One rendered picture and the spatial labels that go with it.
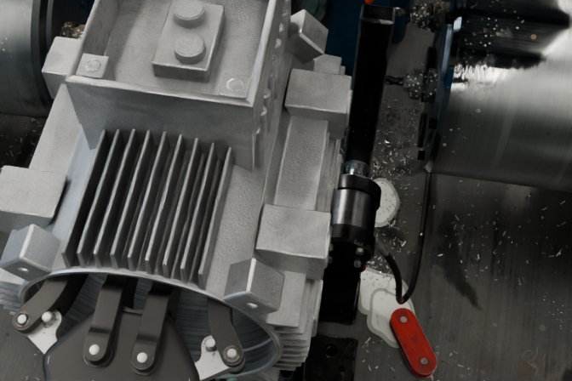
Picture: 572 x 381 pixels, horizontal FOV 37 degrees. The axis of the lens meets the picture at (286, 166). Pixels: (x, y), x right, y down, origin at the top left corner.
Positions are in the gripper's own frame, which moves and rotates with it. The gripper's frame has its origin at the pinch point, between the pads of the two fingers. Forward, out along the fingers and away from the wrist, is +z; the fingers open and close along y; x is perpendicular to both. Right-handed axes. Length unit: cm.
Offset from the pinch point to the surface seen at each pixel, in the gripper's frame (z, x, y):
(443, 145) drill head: 19.4, 33.7, -19.4
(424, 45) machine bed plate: 51, 63, -18
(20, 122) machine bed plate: 28, 61, 37
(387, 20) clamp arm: 20.4, 14.5, -11.6
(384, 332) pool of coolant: 5, 58, -17
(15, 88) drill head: 19.1, 34.0, 26.9
